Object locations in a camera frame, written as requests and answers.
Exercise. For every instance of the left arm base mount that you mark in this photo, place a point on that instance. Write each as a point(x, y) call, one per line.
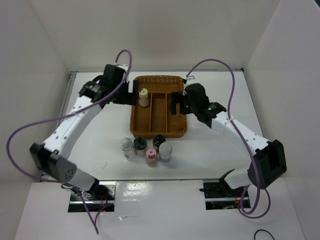
point(104, 198)

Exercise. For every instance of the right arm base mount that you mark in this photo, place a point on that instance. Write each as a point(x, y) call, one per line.
point(216, 199)

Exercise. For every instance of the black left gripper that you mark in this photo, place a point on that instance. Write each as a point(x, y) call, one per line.
point(129, 98)

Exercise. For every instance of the silver-lid blue-label bottle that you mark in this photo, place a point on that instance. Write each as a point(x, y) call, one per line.
point(165, 153)

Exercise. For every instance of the brown wicker divided tray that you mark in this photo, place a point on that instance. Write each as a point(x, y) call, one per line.
point(156, 118)

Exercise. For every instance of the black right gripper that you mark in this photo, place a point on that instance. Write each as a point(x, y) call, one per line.
point(176, 97)

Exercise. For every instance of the large black-cap grinder bottle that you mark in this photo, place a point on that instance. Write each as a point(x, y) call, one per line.
point(140, 146)

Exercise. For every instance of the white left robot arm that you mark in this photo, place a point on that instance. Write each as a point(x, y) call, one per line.
point(52, 155)

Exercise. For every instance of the yellow-cap spice bottle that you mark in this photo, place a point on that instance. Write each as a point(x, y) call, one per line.
point(143, 100)

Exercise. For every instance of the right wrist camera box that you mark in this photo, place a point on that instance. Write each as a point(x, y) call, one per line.
point(188, 79)

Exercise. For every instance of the pink-cap spice bottle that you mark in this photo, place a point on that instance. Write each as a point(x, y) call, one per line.
point(151, 157)

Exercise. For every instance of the silver-lid white shaker bottle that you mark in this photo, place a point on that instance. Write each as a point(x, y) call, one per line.
point(127, 147)

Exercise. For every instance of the small black-cap pepper bottle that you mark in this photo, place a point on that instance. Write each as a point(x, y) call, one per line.
point(157, 141)

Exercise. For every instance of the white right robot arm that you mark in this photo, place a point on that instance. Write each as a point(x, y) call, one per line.
point(268, 162)

